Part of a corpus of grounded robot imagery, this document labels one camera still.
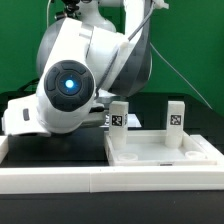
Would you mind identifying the black cables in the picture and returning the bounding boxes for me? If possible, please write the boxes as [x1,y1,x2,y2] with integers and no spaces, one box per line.
[18,78,41,94]

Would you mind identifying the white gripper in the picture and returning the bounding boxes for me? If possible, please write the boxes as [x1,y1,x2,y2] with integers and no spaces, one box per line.
[1,94,50,136]

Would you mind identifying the white U-shaped obstacle fence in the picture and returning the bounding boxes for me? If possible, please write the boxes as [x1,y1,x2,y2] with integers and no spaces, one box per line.
[0,134,224,195]

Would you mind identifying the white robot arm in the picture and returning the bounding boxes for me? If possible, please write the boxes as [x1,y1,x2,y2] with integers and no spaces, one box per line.
[2,0,169,136]

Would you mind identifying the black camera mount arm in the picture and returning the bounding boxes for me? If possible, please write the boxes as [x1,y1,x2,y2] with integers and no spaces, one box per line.
[55,0,80,20]

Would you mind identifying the white hanging cable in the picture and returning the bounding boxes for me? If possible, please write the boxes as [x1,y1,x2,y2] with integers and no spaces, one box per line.
[46,0,56,29]

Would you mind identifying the sheet with fiducial markers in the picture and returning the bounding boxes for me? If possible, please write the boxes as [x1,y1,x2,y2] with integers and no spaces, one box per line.
[104,114,141,128]

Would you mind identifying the white square table top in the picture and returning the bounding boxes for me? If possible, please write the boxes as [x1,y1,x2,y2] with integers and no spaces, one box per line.
[104,130,224,166]

